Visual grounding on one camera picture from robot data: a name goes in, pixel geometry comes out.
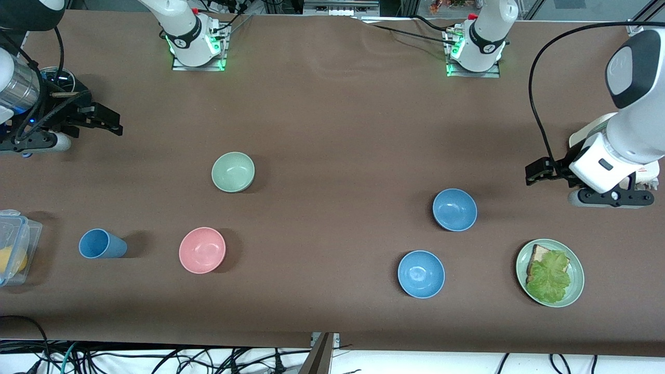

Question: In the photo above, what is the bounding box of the blue bowl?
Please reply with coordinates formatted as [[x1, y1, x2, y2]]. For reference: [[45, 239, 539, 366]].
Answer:
[[432, 188, 478, 232], [397, 250, 446, 299]]

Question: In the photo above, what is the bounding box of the green bowl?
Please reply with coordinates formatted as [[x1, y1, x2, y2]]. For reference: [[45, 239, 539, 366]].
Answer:
[[211, 151, 256, 194]]

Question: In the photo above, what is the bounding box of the pink bowl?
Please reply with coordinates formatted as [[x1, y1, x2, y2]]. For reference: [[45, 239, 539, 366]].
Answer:
[[179, 227, 227, 274]]

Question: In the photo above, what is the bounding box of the cream plate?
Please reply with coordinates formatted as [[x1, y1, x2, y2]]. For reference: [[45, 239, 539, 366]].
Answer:
[[568, 112, 661, 191]]

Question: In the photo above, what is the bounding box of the black pot glass lid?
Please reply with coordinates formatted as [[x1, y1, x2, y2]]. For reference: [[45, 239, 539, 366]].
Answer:
[[39, 66, 77, 99]]

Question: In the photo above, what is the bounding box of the bread slice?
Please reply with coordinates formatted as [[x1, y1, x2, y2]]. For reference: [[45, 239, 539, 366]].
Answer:
[[526, 244, 571, 284]]

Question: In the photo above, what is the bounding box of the green lettuce leaf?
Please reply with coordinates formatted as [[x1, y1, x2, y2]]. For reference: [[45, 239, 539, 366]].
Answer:
[[526, 250, 572, 304]]

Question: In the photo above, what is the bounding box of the green plate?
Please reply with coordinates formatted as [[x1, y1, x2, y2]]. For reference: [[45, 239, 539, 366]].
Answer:
[[515, 239, 585, 308]]

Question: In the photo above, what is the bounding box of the clear plastic container blue lid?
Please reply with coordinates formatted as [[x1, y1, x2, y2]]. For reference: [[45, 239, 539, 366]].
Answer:
[[0, 209, 43, 287]]

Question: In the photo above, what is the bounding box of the blue cup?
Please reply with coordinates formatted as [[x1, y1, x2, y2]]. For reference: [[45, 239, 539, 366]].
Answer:
[[78, 229, 128, 259]]

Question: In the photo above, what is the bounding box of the yellow food item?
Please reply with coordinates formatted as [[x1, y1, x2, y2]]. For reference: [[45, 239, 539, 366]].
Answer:
[[0, 247, 28, 276]]

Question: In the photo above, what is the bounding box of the aluminium strut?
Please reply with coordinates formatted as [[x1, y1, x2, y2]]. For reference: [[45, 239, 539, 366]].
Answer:
[[298, 332, 340, 374]]

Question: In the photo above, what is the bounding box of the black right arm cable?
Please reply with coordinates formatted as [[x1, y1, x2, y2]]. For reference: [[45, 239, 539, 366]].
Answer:
[[10, 26, 66, 143]]

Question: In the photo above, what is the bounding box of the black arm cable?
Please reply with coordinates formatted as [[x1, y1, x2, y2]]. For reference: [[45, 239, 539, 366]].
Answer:
[[528, 21, 665, 168], [10, 26, 66, 143]]

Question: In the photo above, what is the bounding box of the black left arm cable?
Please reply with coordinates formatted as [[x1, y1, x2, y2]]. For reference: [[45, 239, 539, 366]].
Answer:
[[528, 21, 665, 168]]

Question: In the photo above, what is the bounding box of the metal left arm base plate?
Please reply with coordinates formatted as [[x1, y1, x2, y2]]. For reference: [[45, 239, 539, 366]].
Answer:
[[444, 29, 502, 78]]

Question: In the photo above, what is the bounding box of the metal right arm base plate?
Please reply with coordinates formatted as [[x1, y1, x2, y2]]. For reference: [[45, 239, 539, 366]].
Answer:
[[171, 20, 230, 72]]

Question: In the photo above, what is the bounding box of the black cable on table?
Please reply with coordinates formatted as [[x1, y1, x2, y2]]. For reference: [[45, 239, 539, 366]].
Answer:
[[358, 15, 459, 46]]

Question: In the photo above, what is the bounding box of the black looped floor cable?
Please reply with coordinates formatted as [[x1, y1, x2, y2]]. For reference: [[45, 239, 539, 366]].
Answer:
[[0, 315, 51, 374]]

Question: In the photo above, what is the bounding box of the teal cable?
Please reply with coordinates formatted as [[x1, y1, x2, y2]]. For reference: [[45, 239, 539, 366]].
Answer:
[[60, 342, 79, 374]]

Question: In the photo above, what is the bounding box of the grey metal frame box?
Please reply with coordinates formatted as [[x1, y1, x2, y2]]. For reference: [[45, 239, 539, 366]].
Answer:
[[303, 0, 381, 17]]

